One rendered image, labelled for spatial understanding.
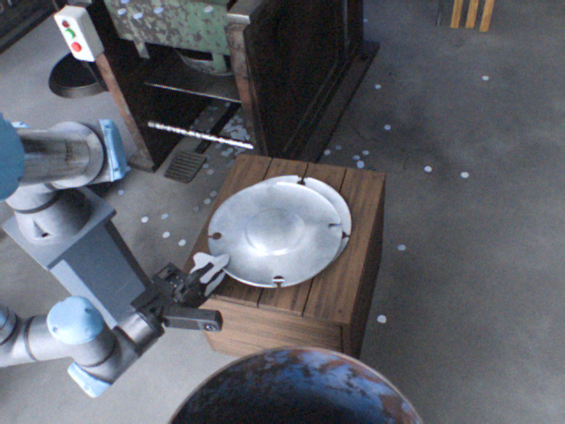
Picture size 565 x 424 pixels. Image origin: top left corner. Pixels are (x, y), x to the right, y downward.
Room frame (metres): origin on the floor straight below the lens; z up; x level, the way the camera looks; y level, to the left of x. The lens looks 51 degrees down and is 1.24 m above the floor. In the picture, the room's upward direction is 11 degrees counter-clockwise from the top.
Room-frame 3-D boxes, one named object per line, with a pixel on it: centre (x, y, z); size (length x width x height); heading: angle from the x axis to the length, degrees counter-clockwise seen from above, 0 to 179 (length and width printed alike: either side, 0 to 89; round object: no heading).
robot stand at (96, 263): (0.75, 0.49, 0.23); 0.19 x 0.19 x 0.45; 41
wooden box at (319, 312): (0.68, 0.00, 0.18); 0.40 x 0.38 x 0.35; 155
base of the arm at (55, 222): (0.75, 0.49, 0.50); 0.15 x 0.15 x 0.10
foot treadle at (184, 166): (1.34, 0.15, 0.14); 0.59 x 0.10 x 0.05; 147
